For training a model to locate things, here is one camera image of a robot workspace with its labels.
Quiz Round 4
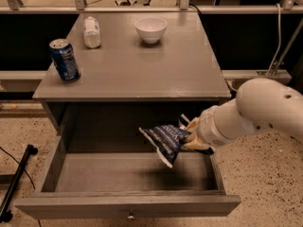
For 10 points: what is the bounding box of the grey wooden cabinet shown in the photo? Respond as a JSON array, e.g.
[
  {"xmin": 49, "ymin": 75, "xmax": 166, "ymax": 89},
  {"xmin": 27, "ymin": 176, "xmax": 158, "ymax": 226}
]
[{"xmin": 32, "ymin": 10, "xmax": 232, "ymax": 136}]

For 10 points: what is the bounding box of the metal rail fence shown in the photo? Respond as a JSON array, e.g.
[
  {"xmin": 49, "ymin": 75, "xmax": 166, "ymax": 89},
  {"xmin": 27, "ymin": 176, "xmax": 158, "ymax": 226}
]
[{"xmin": 0, "ymin": 0, "xmax": 303, "ymax": 15}]

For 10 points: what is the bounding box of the white ceramic bowl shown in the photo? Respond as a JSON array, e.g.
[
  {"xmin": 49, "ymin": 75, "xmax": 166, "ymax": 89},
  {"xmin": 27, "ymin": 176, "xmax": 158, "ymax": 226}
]
[{"xmin": 134, "ymin": 17, "xmax": 167, "ymax": 44}]

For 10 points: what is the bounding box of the white cable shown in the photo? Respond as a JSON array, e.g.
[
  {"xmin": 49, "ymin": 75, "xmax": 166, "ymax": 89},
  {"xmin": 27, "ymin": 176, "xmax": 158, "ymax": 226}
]
[{"xmin": 226, "ymin": 3, "xmax": 282, "ymax": 93}]

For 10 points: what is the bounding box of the thin black floor cable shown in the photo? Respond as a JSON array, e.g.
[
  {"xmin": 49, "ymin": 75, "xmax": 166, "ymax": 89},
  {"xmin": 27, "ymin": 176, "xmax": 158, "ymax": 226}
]
[{"xmin": 0, "ymin": 146, "xmax": 43, "ymax": 227}]

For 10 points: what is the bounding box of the open grey top drawer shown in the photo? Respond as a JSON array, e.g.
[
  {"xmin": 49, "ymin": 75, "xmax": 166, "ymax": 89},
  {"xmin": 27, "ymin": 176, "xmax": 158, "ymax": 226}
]
[{"xmin": 14, "ymin": 103, "xmax": 242, "ymax": 221}]

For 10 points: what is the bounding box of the blue chip bag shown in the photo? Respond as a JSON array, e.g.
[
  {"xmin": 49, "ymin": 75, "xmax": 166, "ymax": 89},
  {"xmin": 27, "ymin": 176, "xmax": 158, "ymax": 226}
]
[{"xmin": 139, "ymin": 113, "xmax": 190, "ymax": 168}]

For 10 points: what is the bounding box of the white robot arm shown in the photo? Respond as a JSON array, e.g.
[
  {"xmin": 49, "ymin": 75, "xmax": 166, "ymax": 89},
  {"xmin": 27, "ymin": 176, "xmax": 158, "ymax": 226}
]
[{"xmin": 185, "ymin": 78, "xmax": 303, "ymax": 150}]

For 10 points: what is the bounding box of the black tripod leg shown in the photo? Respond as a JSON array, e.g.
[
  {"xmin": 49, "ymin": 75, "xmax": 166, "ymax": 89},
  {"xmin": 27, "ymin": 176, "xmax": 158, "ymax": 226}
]
[{"xmin": 0, "ymin": 145, "xmax": 38, "ymax": 223}]

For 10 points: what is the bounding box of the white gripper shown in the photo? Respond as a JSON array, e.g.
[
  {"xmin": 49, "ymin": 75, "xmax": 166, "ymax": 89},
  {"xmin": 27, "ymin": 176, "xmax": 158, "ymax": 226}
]
[{"xmin": 182, "ymin": 107, "xmax": 232, "ymax": 155}]

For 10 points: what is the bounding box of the blue soda can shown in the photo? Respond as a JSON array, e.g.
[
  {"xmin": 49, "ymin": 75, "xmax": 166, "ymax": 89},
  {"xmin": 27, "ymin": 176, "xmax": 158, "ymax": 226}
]
[{"xmin": 49, "ymin": 39, "xmax": 80, "ymax": 82}]

